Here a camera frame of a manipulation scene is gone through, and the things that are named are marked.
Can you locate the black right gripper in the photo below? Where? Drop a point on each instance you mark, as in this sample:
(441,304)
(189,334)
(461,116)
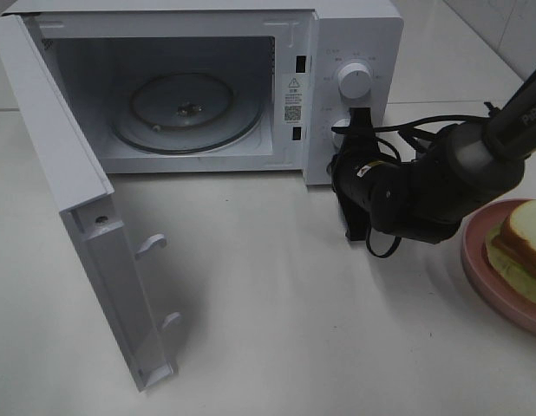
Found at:
(352,168)

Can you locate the sandwich with lettuce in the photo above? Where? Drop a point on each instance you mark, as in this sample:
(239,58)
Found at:
(511,244)

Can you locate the pink round plate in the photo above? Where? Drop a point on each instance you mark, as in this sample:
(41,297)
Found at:
(486,281)

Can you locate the white microwave door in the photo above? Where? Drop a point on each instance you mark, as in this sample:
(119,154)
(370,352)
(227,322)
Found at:
(83,196)

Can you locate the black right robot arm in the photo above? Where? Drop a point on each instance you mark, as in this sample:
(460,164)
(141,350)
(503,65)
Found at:
(418,180)

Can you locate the lower white timer knob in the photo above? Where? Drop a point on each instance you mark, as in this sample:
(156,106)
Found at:
(337,138)

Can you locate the upper white round knob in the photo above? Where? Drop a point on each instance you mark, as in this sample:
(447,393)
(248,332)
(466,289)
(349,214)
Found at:
(354,79)

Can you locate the glass microwave turntable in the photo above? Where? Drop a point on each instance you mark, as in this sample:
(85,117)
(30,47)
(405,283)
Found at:
(189,112)

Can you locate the white microwave oven body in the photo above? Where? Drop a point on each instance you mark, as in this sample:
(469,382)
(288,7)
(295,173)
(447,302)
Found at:
(97,50)

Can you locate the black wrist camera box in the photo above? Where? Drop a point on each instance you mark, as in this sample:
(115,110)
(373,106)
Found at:
(355,215)

